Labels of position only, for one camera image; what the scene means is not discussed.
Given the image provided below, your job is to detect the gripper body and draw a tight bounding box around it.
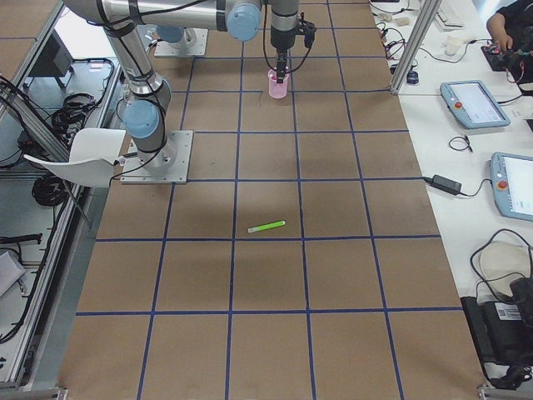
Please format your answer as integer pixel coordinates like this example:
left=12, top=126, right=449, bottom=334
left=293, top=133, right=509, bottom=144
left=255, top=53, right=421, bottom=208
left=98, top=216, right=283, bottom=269
left=269, top=0, right=316, bottom=53

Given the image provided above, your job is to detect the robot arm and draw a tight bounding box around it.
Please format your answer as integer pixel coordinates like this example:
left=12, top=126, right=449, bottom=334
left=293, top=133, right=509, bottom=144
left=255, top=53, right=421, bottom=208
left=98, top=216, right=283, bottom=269
left=65, top=1, right=316, bottom=171
left=156, top=25, right=197, bottom=46

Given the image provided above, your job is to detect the pink mesh cup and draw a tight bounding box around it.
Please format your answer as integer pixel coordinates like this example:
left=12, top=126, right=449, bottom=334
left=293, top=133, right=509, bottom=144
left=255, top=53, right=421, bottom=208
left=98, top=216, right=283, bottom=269
left=267, top=69, right=290, bottom=99

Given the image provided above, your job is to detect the person hand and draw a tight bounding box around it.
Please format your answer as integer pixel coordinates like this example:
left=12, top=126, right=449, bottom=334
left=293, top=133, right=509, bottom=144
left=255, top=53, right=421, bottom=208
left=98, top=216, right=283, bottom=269
left=493, top=32, right=513, bottom=52

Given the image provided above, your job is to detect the white keyboard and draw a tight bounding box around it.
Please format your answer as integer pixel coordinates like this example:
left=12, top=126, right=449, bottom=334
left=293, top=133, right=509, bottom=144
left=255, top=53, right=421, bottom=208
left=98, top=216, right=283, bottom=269
left=435, top=0, right=465, bottom=32

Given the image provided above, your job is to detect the green pen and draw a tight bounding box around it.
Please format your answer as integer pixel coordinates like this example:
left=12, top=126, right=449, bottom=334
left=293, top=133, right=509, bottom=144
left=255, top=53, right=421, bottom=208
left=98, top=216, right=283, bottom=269
left=247, top=220, right=286, bottom=233

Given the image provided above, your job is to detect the far teach pendant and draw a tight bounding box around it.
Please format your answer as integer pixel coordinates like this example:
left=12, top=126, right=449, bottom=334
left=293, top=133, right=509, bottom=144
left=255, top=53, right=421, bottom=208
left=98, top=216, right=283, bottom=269
left=440, top=80, right=511, bottom=129

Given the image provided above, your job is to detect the teach pendant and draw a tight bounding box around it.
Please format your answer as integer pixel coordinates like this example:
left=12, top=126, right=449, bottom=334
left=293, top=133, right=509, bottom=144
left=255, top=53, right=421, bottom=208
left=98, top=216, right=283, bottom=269
left=440, top=80, right=511, bottom=129
left=489, top=152, right=532, bottom=221

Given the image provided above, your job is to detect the black power adapter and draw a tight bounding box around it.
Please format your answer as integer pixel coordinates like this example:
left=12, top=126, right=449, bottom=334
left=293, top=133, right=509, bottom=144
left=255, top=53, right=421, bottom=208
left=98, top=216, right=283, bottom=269
left=431, top=174, right=461, bottom=196

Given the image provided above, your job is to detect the white chair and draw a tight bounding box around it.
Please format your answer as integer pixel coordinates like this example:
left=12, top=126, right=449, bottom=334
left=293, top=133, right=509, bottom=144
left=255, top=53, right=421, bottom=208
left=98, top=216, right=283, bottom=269
left=24, top=127, right=126, bottom=188

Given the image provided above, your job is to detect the near teach pendant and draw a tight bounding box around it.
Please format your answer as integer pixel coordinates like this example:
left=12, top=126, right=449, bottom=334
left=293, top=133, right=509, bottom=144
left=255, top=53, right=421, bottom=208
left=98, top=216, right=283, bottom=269
left=489, top=152, right=532, bottom=221

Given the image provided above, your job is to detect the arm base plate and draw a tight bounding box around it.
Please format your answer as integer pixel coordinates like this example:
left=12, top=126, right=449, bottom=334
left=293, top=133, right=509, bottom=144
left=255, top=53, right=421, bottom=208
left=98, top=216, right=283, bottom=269
left=119, top=130, right=193, bottom=184
left=155, top=27, right=208, bottom=58

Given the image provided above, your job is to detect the aluminium frame post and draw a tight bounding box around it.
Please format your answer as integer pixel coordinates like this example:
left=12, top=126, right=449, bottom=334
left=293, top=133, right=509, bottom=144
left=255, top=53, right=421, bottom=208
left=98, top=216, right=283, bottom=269
left=390, top=0, right=441, bottom=95

